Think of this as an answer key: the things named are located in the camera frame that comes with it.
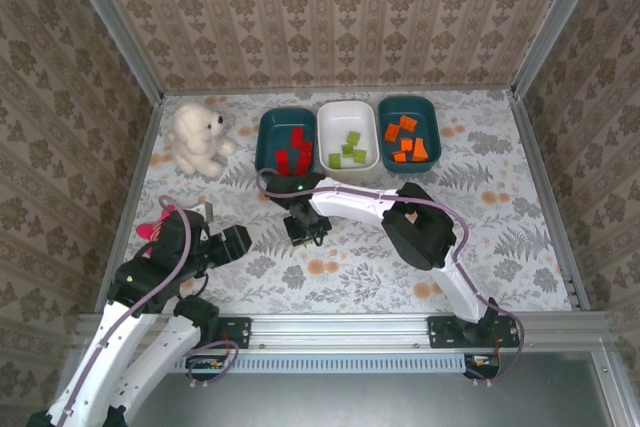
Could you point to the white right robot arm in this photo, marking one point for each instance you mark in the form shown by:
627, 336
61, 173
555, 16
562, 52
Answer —
350, 199

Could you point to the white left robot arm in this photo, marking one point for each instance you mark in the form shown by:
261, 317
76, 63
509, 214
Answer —
115, 342

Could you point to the pink haired rag doll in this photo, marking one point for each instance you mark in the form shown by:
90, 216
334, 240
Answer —
150, 229

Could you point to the teal plastic bin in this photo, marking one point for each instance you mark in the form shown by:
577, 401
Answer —
430, 112
280, 122

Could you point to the white plastic bin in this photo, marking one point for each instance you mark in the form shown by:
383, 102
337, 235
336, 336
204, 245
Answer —
345, 119

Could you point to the white teddy bear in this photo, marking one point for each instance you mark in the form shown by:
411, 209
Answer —
197, 139

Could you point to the floral patterned table cover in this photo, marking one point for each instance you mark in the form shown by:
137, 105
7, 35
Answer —
500, 227

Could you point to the grey metal panel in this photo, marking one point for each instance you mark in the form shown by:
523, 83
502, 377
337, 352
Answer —
350, 402

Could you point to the white left camera bracket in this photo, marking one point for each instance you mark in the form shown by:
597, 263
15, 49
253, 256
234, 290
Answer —
202, 211

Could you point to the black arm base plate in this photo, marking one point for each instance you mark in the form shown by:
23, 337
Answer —
442, 332
235, 332

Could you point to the thin aluminium table edge rail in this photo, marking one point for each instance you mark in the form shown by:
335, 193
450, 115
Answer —
340, 91

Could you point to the wide aluminium mounting rail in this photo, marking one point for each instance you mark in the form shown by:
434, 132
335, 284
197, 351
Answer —
340, 329

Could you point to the aluminium frame post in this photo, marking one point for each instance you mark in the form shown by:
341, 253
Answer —
556, 22
119, 27

